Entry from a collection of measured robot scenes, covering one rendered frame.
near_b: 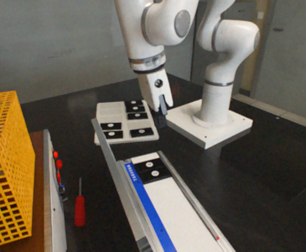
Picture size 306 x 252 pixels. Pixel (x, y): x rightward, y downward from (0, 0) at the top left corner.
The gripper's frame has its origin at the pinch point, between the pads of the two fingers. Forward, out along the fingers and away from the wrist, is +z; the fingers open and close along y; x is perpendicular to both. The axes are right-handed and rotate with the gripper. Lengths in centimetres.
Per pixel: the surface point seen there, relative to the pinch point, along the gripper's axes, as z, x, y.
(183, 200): 23.4, 0.8, -9.0
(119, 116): 24, 4, 52
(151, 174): 21.2, 5.5, 3.7
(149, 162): 21.5, 3.8, 9.9
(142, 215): 20.6, 13.3, -9.7
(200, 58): 88, -155, 241
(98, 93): 24, 8, 88
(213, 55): 81, -162, 219
